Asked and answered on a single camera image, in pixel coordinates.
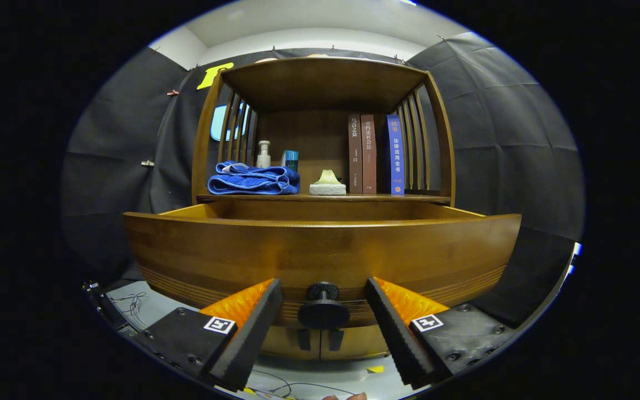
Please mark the teal box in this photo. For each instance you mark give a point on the teal box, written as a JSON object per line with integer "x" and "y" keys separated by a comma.
{"x": 292, "y": 160}

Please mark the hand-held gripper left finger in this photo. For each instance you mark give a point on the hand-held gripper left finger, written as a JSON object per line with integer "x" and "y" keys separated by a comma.
{"x": 250, "y": 333}

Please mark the reddish brown book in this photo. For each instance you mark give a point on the reddish brown book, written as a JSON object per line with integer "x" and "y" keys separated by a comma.
{"x": 369, "y": 155}

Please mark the white pump bottle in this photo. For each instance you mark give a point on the white pump bottle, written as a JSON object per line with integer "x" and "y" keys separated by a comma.
{"x": 263, "y": 160}

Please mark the folded blue towel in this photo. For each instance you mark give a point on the folded blue towel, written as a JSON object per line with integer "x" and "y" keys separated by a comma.
{"x": 253, "y": 183}

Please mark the wooden cabinet door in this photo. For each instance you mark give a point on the wooden cabinet door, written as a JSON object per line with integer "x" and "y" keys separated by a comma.
{"x": 364, "y": 341}
{"x": 281, "y": 341}

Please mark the wooden countertop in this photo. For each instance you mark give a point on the wooden countertop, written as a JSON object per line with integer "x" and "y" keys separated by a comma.
{"x": 353, "y": 198}

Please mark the brown wooden cabinet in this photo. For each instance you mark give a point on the brown wooden cabinet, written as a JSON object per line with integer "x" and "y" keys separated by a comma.
{"x": 320, "y": 83}

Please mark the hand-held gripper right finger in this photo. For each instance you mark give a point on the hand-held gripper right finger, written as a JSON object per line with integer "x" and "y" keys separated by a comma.
{"x": 395, "y": 333}

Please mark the black backdrop cloth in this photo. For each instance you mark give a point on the black backdrop cloth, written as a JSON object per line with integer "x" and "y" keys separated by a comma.
{"x": 520, "y": 139}

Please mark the pale green soap dish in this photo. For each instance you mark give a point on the pale green soap dish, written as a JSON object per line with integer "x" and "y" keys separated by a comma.
{"x": 328, "y": 186}

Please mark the wooden drawer with black knob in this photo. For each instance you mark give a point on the wooden drawer with black knob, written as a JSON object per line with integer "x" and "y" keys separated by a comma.
{"x": 320, "y": 250}

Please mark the yellow tape piece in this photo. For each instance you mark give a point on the yellow tape piece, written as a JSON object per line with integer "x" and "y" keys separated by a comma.
{"x": 375, "y": 369}

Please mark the dark brown book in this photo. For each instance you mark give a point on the dark brown book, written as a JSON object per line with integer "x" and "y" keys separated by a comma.
{"x": 355, "y": 155}

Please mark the blue book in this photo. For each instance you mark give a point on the blue book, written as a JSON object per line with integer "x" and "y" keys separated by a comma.
{"x": 395, "y": 155}

